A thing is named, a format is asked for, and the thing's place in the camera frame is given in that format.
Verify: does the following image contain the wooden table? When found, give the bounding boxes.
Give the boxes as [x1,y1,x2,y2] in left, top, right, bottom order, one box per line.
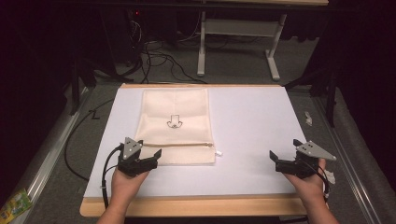
[79,82,310,218]

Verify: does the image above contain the black floor cable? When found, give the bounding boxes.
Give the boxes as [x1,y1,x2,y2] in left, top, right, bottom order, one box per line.
[64,98,116,182]

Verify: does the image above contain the beige cloth zipper bag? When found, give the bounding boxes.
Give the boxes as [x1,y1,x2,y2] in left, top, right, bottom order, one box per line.
[134,88,224,166]

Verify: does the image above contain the white table mat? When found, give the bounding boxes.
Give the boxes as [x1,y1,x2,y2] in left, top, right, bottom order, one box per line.
[84,86,308,199]

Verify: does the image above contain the green printed packet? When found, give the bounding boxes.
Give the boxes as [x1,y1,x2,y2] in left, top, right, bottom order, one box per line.
[0,188,34,222]

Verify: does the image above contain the white tag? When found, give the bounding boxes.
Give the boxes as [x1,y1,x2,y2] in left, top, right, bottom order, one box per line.
[324,170,337,185]

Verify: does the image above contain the black stand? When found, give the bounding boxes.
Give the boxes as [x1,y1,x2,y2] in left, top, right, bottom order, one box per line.
[282,66,340,129]
[68,58,98,117]

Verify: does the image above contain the person's left hand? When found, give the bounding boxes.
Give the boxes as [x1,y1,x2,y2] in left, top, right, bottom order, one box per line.
[109,167,150,210]

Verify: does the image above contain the white metal desk frame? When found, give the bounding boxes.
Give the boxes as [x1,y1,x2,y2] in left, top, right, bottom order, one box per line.
[196,11,288,82]

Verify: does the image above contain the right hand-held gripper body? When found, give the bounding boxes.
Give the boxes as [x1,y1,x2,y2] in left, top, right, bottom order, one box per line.
[275,140,337,180]

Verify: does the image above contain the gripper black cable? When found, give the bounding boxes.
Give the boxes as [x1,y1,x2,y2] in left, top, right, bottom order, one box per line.
[100,143,125,210]
[306,159,331,200]

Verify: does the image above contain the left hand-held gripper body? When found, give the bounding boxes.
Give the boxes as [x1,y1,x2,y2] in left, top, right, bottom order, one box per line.
[117,136,145,178]

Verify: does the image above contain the person's right hand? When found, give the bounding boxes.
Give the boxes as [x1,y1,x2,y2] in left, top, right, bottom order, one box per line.
[282,158,329,207]

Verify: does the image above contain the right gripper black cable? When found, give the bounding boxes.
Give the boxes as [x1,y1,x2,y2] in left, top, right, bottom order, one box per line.
[306,159,331,200]

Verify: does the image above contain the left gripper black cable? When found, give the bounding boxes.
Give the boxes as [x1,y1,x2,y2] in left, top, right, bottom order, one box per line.
[100,143,125,210]

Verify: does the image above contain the metal floor rail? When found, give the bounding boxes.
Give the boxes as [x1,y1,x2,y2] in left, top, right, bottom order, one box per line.
[311,92,385,224]
[12,87,92,224]

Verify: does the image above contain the black computer tower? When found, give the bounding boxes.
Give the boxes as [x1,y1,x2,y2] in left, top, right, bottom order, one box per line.
[124,8,149,68]

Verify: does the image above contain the bundle of black cables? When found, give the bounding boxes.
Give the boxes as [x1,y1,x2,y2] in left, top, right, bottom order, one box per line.
[140,39,208,85]

